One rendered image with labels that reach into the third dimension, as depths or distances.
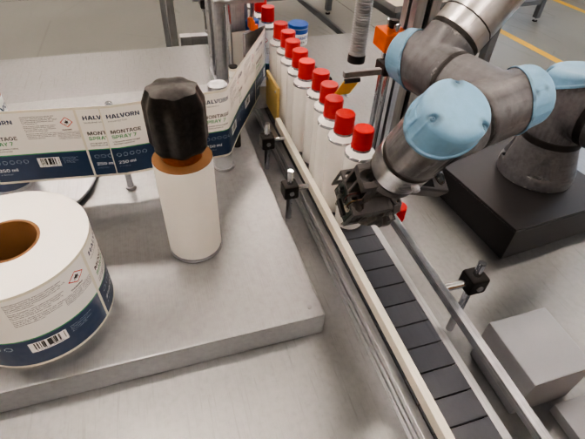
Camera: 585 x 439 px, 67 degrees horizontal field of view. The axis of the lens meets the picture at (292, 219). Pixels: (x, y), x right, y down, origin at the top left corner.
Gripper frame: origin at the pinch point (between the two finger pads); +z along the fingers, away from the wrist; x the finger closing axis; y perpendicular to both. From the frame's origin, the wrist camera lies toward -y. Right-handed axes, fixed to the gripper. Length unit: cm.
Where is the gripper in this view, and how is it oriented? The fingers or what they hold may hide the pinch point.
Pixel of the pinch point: (360, 214)
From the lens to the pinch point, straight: 77.8
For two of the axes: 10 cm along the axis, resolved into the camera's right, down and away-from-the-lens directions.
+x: 2.4, 9.4, -2.5
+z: -1.8, 3.0, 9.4
